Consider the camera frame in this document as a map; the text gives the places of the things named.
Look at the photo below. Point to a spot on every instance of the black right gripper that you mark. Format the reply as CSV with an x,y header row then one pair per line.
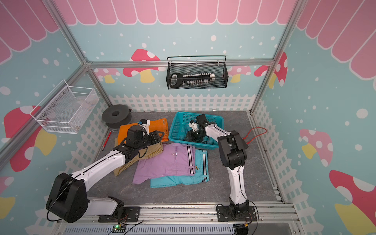
x,y
191,137

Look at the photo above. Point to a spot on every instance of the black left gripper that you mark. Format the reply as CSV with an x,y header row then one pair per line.
x,y
155,137

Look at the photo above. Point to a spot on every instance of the orange pants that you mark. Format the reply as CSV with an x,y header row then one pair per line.
x,y
155,125

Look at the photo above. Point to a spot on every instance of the khaki pants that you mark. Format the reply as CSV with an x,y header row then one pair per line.
x,y
146,153

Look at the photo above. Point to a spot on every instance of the teal plastic basket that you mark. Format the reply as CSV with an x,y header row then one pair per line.
x,y
180,127

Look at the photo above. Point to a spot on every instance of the purple pants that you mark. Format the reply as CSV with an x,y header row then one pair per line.
x,y
175,160

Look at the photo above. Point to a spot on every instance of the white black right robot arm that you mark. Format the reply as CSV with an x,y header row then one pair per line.
x,y
232,151

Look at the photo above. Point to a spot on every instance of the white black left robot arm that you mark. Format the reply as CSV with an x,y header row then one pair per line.
x,y
68,197

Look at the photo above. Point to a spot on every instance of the black foam roll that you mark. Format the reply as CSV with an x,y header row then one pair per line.
x,y
116,116

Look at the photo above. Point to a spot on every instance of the green circuit board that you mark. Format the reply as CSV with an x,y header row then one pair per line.
x,y
118,229

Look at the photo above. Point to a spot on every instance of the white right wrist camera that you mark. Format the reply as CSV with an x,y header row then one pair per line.
x,y
193,125

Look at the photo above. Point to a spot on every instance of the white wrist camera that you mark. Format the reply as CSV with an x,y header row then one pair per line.
x,y
145,123
193,125

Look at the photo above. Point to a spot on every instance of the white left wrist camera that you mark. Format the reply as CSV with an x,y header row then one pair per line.
x,y
145,123

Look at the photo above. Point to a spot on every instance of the red handled screwdriver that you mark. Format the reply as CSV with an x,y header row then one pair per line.
x,y
107,139

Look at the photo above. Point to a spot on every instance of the black wire wall basket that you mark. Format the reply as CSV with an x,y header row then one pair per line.
x,y
197,72

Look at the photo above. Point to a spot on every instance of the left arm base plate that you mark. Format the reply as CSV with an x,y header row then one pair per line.
x,y
122,215

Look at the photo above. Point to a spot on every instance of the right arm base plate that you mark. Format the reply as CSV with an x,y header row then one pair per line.
x,y
229,213

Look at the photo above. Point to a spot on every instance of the white wire wall basket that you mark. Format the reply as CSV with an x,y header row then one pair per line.
x,y
65,109

